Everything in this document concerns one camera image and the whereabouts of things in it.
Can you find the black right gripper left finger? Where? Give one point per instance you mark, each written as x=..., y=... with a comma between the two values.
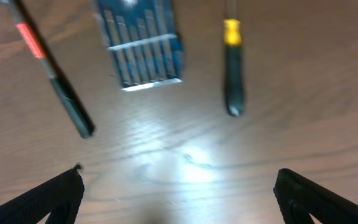
x=58, y=199

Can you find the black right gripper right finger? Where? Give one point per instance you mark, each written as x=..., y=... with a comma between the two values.
x=301, y=199

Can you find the black yellow screwdriver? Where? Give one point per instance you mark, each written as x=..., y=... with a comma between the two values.
x=233, y=85

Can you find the precision screwdriver set case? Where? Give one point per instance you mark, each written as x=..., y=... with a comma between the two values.
x=143, y=42

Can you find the claw hammer orange label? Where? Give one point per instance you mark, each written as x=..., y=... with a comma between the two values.
x=36, y=43

